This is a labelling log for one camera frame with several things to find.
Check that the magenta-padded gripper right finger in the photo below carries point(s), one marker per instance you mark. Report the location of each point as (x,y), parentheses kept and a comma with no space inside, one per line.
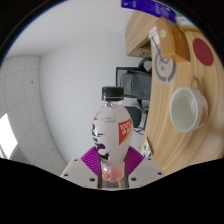
(146,171)

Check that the white ceramic mug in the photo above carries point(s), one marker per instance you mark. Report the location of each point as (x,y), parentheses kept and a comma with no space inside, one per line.
(183,110)

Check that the clear drink bottle black cap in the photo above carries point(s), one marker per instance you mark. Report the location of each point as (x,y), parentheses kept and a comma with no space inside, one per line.
(111,133)

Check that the wooden side desk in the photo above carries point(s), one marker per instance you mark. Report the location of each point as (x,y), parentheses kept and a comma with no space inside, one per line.
(136,33)

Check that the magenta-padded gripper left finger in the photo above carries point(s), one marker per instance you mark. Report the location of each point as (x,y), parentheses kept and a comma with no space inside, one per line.
(78,171)

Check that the small black office chair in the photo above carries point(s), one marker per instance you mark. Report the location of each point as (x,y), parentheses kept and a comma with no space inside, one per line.
(136,116)

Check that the black mesh office chair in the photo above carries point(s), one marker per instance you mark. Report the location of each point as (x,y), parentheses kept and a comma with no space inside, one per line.
(118,78)

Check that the small orange box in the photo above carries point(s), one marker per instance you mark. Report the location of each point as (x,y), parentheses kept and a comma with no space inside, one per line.
(173,40)

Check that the small white printed card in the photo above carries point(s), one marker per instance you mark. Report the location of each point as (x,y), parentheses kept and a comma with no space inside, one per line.
(146,150)

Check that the white ceiling light panel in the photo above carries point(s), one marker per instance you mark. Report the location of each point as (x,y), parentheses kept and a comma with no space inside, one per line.
(6,136)

